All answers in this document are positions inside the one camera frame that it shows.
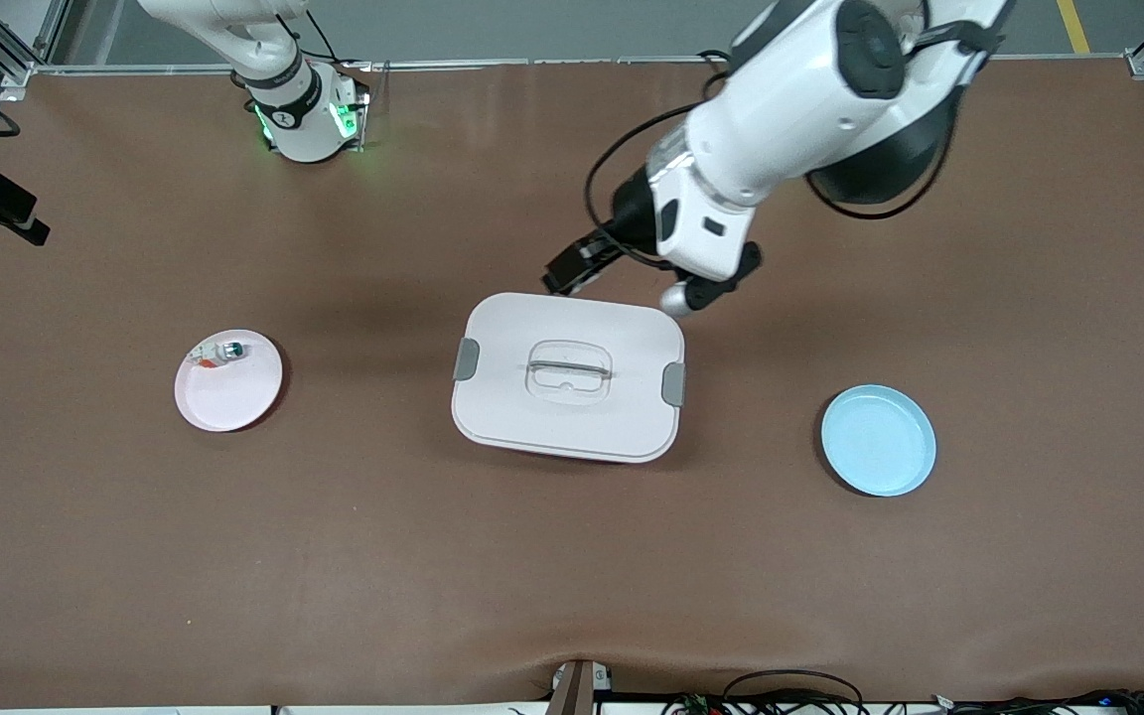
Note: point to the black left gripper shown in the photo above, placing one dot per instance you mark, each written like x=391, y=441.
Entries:
x=630, y=220

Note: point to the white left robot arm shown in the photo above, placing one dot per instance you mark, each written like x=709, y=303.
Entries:
x=790, y=109

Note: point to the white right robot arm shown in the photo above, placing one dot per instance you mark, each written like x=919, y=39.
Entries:
x=299, y=119

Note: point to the white lidded storage box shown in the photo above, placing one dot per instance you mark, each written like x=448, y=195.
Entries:
x=572, y=417

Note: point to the white and orange small part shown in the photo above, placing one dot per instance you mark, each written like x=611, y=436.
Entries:
x=205, y=356

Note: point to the pink round plate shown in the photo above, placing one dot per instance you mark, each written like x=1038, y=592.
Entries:
x=229, y=397

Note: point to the brown table mat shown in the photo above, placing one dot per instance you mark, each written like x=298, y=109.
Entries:
x=572, y=556

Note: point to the light blue round plate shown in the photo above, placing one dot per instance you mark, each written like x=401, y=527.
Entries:
x=880, y=442

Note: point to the silver table edge rail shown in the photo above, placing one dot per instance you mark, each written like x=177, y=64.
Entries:
x=483, y=63

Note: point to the white switch with green button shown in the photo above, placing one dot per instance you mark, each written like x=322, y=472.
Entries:
x=232, y=350

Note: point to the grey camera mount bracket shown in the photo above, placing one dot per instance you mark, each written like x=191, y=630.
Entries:
x=572, y=690

